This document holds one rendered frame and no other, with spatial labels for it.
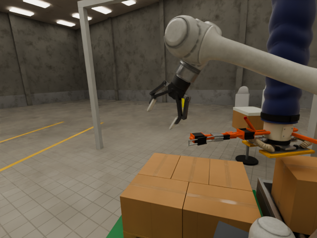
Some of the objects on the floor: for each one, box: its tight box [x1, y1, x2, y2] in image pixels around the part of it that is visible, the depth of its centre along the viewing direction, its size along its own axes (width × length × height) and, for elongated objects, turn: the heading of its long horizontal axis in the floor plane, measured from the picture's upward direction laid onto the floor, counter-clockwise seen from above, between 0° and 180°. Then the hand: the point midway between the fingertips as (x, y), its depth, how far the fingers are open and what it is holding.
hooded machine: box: [235, 86, 250, 107], centre depth 831 cm, size 65×54×116 cm
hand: (160, 117), depth 76 cm, fingers open, 13 cm apart
